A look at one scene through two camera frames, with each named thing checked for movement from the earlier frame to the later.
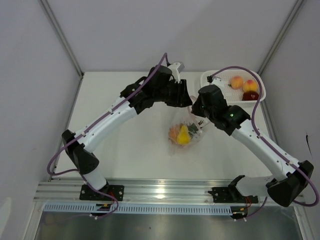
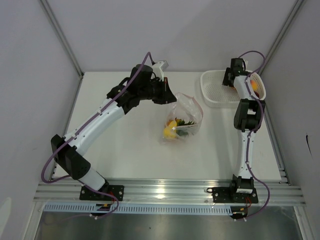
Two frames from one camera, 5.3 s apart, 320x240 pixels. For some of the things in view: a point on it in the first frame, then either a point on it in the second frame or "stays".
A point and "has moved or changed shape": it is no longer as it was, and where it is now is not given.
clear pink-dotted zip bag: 183,134 has moved or changed shape
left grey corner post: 60,31 stays
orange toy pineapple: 175,128 to 181,122
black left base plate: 87,193 stays
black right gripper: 195,108 to 226,82
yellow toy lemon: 183,137 to 169,132
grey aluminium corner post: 281,35 stays
